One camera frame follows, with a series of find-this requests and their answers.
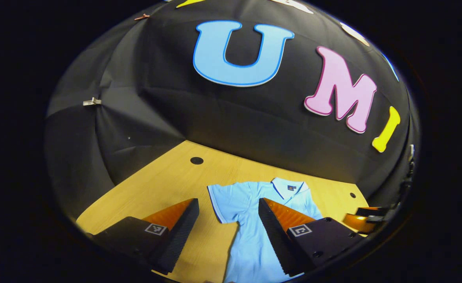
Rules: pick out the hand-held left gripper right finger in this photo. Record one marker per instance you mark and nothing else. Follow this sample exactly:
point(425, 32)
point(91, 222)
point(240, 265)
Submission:
point(274, 236)

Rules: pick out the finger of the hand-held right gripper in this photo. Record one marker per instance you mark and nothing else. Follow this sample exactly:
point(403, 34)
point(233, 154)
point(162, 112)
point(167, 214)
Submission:
point(358, 223)

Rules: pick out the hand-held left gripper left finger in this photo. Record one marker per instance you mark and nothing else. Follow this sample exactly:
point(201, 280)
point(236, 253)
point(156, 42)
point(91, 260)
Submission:
point(179, 236)

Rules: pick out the light blue T-shirt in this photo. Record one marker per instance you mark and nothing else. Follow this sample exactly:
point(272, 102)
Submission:
point(250, 251)

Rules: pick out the black backdrop cloth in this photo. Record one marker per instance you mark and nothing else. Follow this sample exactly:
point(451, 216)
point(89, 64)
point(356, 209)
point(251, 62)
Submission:
point(230, 114)

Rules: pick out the silver backdrop clip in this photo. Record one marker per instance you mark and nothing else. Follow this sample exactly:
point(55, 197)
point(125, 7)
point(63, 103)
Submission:
point(92, 102)

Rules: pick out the copper backdrop clip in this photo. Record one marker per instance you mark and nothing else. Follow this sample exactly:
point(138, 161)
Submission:
point(142, 17)

